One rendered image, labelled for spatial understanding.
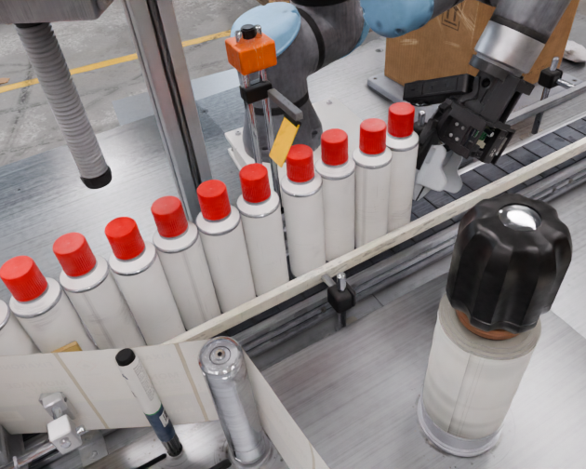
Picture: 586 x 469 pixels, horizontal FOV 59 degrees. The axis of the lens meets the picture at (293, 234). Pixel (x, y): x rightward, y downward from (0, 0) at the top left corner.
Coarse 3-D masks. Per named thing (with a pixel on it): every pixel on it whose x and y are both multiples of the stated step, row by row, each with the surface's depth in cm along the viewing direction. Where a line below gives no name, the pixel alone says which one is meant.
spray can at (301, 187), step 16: (304, 144) 62; (288, 160) 60; (304, 160) 60; (288, 176) 62; (304, 176) 61; (320, 176) 64; (288, 192) 62; (304, 192) 62; (320, 192) 63; (288, 208) 64; (304, 208) 64; (320, 208) 65; (288, 224) 67; (304, 224) 65; (320, 224) 67; (288, 240) 69; (304, 240) 67; (320, 240) 69; (304, 256) 69; (320, 256) 70; (304, 272) 72
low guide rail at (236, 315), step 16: (576, 144) 86; (544, 160) 83; (560, 160) 85; (512, 176) 81; (528, 176) 83; (480, 192) 79; (496, 192) 80; (448, 208) 77; (464, 208) 78; (416, 224) 75; (432, 224) 76; (384, 240) 73; (400, 240) 75; (352, 256) 71; (368, 256) 73; (320, 272) 70; (336, 272) 71; (288, 288) 68; (304, 288) 70; (256, 304) 66; (272, 304) 68; (224, 320) 65; (240, 320) 67; (192, 336) 64; (208, 336) 65
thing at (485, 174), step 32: (576, 128) 95; (512, 160) 89; (576, 160) 88; (448, 192) 85; (512, 192) 84; (448, 224) 79; (288, 256) 77; (384, 256) 76; (320, 288) 72; (256, 320) 69
